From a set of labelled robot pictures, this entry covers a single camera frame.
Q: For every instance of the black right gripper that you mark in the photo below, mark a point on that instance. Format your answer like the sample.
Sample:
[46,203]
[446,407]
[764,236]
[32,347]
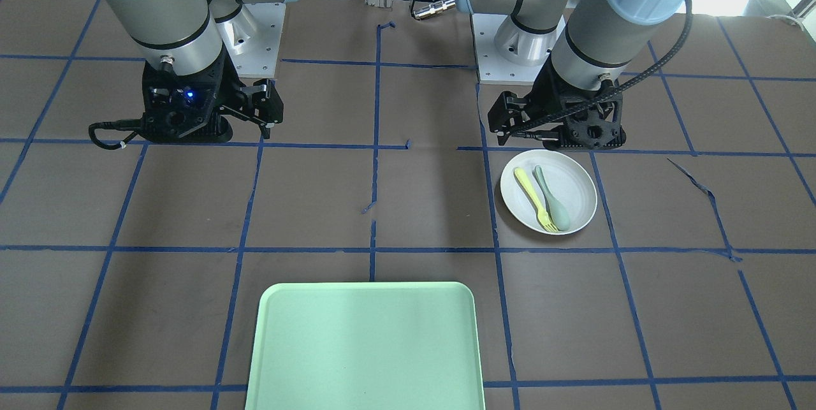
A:
[231,92]

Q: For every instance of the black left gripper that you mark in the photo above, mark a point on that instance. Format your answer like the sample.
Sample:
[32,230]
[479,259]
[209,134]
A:
[547,96]

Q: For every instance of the white round plate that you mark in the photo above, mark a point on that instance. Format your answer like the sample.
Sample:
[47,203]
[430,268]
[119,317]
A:
[567,179]

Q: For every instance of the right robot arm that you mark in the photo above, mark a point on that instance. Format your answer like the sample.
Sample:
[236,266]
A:
[181,33]

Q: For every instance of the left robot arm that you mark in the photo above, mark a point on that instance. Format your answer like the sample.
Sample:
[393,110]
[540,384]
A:
[603,48]

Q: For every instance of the yellow plastic fork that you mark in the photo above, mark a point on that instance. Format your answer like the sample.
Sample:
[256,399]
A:
[541,213]

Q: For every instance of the grey-green plastic spoon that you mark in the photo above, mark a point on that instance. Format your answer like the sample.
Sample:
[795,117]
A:
[556,209]

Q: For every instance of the light green tray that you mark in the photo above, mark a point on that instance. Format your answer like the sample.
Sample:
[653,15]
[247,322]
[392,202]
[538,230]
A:
[366,345]

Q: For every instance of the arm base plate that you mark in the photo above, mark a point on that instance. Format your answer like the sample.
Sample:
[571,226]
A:
[507,54]
[253,38]

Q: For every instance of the silver cable connector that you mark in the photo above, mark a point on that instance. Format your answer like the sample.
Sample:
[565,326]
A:
[432,9]

